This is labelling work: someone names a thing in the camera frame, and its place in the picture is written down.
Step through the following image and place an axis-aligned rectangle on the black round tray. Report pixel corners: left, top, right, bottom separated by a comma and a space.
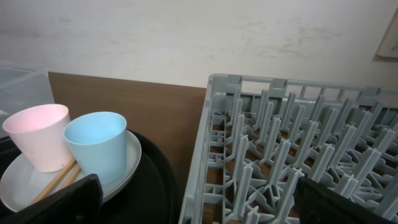
1, 131, 178, 223

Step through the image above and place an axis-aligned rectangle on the blue cup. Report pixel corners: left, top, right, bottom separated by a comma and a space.
64, 111, 127, 184

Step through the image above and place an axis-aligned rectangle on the grey dishwasher rack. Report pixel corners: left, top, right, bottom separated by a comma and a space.
179, 74, 397, 223

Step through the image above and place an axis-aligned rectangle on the pink cup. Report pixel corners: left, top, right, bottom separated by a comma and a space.
2, 104, 73, 172

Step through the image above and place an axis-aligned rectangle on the wooden chopstick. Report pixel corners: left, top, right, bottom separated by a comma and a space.
30, 158, 76, 205
59, 165, 81, 190

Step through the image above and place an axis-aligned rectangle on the clear plastic waste bin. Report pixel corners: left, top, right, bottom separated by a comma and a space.
1, 60, 54, 123

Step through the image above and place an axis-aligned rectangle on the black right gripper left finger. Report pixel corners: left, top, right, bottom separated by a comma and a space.
1, 174, 103, 224

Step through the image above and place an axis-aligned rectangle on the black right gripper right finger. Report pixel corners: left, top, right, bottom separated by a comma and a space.
294, 177, 392, 224

